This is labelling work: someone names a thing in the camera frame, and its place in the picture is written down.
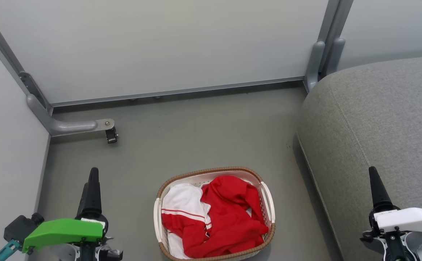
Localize grey fabric sofa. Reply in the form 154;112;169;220
297;55;422;261

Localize grey partition corner posts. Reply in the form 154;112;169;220
303;0;354;93

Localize red and white jacket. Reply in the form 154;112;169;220
161;175;270;258

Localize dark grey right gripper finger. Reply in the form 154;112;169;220
369;166;393;212

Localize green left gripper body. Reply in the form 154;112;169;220
22;212;109;254

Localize white garment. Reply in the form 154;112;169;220
167;231;190;259

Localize black caster wheel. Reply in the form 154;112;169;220
105;128;119;144

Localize grey partition foot bar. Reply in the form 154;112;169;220
26;94;116;137

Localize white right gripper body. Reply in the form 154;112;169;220
369;205;422;233

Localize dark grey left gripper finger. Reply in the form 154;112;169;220
77;182;88;217
86;167;103;215

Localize white wicker-rimmed laundry basket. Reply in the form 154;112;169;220
153;167;276;261

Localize teal cable connector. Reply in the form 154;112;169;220
0;239;22;261

